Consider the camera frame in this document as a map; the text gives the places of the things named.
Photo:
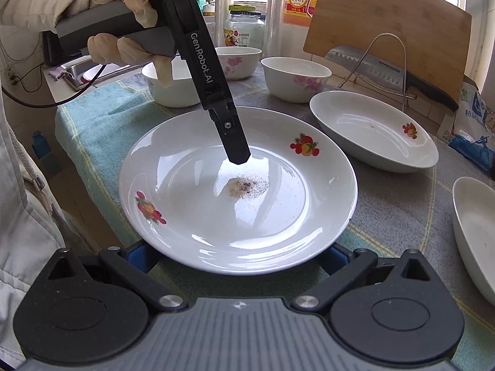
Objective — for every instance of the black appliance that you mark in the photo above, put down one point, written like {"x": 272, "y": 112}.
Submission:
{"x": 50, "y": 48}

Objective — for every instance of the steel sink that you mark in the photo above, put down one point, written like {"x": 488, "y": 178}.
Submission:
{"x": 73, "y": 70}

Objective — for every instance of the teal and grey checked tablecloth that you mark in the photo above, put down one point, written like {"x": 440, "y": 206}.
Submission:
{"x": 96, "y": 131}

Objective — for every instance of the plain white plate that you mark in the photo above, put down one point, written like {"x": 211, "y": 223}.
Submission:
{"x": 477, "y": 232}

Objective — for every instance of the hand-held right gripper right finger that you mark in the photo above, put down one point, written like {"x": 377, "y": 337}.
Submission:
{"x": 336, "y": 259}

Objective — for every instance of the wide white pink-flower bowl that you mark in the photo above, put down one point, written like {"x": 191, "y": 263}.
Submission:
{"x": 296, "y": 81}

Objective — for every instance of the wooden cutting board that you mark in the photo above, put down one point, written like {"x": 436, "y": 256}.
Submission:
{"x": 386, "y": 15}

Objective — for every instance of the white and blue salt bag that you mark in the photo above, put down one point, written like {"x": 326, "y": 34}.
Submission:
{"x": 471, "y": 131}

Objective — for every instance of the clear glass jar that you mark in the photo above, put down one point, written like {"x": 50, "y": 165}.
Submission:
{"x": 243, "y": 27}

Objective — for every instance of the plain white bowl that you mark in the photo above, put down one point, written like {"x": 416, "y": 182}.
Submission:
{"x": 174, "y": 92}

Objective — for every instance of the white wall socket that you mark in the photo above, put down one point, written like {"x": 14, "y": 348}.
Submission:
{"x": 13, "y": 75}

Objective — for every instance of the clear plastic film roll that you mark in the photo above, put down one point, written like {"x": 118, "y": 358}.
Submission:
{"x": 276, "y": 15}

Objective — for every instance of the deep white pink-flower bowl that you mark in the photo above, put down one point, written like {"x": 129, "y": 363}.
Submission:
{"x": 239, "y": 63}

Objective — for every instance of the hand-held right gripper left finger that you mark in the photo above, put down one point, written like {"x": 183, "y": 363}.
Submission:
{"x": 137, "y": 257}

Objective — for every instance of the person's white jacket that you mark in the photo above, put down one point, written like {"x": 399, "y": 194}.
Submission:
{"x": 23, "y": 220}

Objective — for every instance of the large white fruit-print plate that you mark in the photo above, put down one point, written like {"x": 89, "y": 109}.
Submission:
{"x": 193, "y": 201}

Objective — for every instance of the blue plastic container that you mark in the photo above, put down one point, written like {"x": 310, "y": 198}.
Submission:
{"x": 40, "y": 148}

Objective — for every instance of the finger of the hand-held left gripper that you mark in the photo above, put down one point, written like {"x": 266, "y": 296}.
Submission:
{"x": 234, "y": 139}

